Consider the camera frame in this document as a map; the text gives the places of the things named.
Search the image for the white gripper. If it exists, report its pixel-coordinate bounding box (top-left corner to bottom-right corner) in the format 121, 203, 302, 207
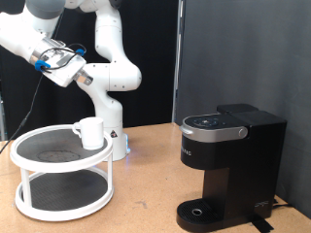
41, 51, 94, 88

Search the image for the silver Keurig lid handle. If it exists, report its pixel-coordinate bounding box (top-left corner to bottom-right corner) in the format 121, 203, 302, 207
179, 123, 250, 144

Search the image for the black Keurig coffee machine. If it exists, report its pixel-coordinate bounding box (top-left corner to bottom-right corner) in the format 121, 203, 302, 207
176, 103, 288, 233

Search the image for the white ceramic mug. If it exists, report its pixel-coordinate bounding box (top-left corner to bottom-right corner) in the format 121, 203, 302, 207
71, 116, 105, 151

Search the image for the white two-tier turntable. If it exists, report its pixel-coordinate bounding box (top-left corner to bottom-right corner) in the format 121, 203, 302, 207
9, 123, 115, 222

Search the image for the black camera cable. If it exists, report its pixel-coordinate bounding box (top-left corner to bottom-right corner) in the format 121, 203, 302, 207
0, 43, 87, 154

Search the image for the black Keurig power cord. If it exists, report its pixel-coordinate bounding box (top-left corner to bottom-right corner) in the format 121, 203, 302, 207
271, 197, 294, 210

